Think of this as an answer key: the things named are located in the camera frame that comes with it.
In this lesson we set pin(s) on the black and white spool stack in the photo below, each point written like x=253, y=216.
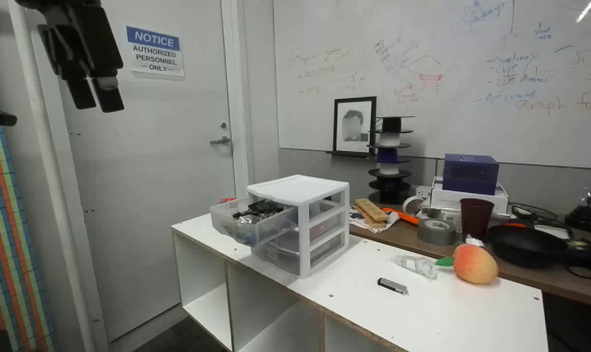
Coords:
x=390, y=186

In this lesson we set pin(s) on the orange toy mango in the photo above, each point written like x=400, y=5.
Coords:
x=474, y=265

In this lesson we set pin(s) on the blue white notice sign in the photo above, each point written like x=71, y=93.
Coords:
x=153, y=52

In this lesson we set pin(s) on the black small parts pile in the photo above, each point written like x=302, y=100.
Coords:
x=259, y=210

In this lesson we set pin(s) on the black frying pan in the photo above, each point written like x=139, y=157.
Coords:
x=523, y=247

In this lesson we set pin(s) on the purple box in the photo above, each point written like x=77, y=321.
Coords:
x=470, y=173

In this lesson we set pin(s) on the white paper sheet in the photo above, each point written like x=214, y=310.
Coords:
x=376, y=228

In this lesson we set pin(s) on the white cubby shelf cabinet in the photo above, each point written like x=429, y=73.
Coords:
x=439, y=314

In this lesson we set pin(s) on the black round desk device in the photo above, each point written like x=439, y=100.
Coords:
x=585, y=216

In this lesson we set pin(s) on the grey duct tape roll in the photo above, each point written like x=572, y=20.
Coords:
x=435, y=233

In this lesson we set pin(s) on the clear plastic bag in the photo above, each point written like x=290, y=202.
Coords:
x=415, y=265

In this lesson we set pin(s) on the brown wooden table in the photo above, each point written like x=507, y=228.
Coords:
x=556, y=280

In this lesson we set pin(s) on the black framed picture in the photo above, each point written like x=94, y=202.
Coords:
x=355, y=124

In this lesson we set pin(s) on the white stand pole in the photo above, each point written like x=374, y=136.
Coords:
x=53, y=183

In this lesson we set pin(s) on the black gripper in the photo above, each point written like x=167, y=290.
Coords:
x=73, y=40

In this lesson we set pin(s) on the colourful striped panel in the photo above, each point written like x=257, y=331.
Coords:
x=8, y=228

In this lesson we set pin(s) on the white plastic drawer unit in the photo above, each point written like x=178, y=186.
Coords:
x=298, y=188

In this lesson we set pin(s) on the wooden brush block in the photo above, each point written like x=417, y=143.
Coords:
x=372, y=210

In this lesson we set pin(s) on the white door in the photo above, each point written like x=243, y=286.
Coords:
x=145, y=196

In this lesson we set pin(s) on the white cardboard box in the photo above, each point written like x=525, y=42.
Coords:
x=448, y=198

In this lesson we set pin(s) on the wall whiteboard with writing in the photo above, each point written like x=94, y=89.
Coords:
x=439, y=40

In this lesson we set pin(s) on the clear drawer holding small parts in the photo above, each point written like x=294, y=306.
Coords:
x=268, y=231

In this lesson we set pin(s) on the dark red cup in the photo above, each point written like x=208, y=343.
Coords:
x=476, y=218

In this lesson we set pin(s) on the clear plastic drawer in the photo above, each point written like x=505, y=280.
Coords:
x=325, y=228
x=325, y=251

